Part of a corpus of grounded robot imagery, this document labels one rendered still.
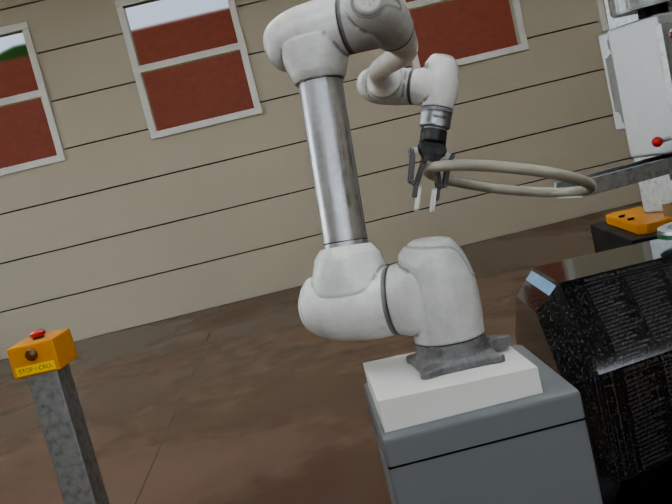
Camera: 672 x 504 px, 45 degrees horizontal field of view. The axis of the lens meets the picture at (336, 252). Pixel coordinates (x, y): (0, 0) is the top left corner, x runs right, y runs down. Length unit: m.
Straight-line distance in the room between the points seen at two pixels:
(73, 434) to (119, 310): 6.82
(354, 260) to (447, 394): 0.35
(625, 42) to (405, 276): 1.32
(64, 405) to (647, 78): 1.92
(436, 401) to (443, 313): 0.18
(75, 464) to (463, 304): 1.06
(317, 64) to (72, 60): 7.22
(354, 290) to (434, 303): 0.18
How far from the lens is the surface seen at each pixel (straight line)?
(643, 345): 2.48
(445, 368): 1.69
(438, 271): 1.67
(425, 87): 2.30
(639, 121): 2.75
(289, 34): 1.83
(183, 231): 8.70
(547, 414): 1.65
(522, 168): 2.13
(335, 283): 1.73
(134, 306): 8.89
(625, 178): 2.56
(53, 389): 2.12
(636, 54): 2.72
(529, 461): 1.67
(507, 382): 1.64
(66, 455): 2.17
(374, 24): 1.76
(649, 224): 3.43
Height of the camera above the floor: 1.37
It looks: 7 degrees down
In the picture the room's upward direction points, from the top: 14 degrees counter-clockwise
